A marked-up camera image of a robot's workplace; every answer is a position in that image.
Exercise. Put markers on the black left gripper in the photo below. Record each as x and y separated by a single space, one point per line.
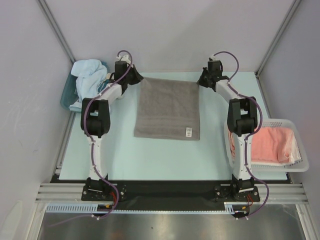
137 77

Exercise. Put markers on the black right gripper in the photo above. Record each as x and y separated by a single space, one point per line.
204 78

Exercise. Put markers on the grey towel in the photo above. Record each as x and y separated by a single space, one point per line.
168 109

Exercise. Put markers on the pink towel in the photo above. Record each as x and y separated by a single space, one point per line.
274 146

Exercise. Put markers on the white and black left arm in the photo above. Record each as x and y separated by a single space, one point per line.
96 123

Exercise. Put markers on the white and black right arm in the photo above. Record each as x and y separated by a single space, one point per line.
241 123

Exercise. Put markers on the teal and beige towel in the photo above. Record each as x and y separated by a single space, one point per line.
103 84

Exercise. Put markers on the light blue towel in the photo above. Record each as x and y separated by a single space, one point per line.
89 73

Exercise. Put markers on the teal plastic tray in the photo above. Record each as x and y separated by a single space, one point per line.
69 98

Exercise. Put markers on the white perforated plastic basket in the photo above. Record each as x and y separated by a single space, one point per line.
299 166

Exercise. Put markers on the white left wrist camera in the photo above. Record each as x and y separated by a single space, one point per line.
124 58

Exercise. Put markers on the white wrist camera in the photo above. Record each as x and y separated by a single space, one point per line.
213 58
124 58

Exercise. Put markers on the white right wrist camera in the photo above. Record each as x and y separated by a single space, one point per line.
213 58

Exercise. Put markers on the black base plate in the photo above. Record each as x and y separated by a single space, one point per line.
114 200

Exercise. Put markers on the white slotted cable duct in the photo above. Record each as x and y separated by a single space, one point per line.
99 209

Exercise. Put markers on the aluminium frame rail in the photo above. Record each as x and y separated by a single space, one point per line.
127 191

